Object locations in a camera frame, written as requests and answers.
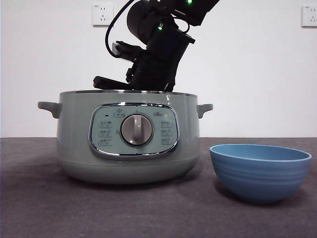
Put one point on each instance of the pale green electric steamer pot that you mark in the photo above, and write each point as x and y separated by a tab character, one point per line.
71	138

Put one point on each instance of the blue ribbed bowl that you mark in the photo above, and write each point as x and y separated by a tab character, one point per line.
260	178

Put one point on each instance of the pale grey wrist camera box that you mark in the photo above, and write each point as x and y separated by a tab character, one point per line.
116	49

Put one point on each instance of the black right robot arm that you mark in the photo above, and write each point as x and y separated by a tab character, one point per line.
138	22

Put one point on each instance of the white wall socket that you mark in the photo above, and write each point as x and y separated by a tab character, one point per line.
100	15
310	16

